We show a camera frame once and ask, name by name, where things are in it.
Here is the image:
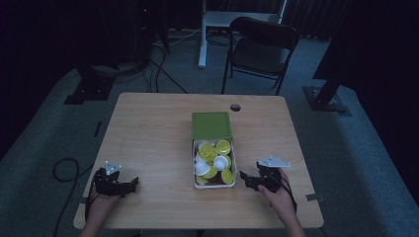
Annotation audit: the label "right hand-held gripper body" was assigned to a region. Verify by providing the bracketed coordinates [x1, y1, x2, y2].
[255, 154, 293, 195]

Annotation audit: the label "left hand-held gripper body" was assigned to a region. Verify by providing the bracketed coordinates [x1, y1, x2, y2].
[93, 160, 133, 198]

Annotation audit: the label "green box lid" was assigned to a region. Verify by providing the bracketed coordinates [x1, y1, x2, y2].
[191, 112, 233, 141]

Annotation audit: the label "person's right hand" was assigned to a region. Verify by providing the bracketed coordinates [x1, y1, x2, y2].
[257, 167, 296, 218]

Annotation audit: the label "person's left hand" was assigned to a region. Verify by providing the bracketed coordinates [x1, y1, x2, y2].
[86, 184, 123, 222]

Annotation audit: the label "pile of yellow white capsules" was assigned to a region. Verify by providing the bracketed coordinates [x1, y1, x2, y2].
[194, 139, 235, 186]

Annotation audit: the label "black slanted stand with base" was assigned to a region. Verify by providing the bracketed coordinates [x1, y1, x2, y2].
[301, 70, 353, 118]

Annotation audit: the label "black stand with square base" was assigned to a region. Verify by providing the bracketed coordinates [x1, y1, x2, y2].
[63, 62, 117, 106]

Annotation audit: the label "black folding chair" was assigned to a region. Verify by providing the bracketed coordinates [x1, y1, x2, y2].
[220, 16, 301, 97]

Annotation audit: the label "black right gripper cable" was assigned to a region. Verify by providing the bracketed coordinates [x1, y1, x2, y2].
[280, 169, 298, 214]

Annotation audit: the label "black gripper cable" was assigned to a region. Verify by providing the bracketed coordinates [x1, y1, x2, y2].
[280, 169, 298, 214]
[83, 171, 100, 225]

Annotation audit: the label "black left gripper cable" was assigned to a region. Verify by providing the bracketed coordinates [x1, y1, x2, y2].
[83, 171, 100, 225]

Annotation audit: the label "black looped floor cable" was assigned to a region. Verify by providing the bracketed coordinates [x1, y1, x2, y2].
[51, 157, 96, 237]

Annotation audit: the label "black floor cables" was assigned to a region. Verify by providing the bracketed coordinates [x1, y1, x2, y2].
[143, 42, 190, 95]

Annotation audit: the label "white floor cable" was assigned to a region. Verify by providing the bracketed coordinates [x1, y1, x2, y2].
[153, 28, 203, 47]

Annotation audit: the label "white desk frame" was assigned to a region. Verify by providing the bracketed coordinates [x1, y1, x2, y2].
[198, 0, 289, 69]

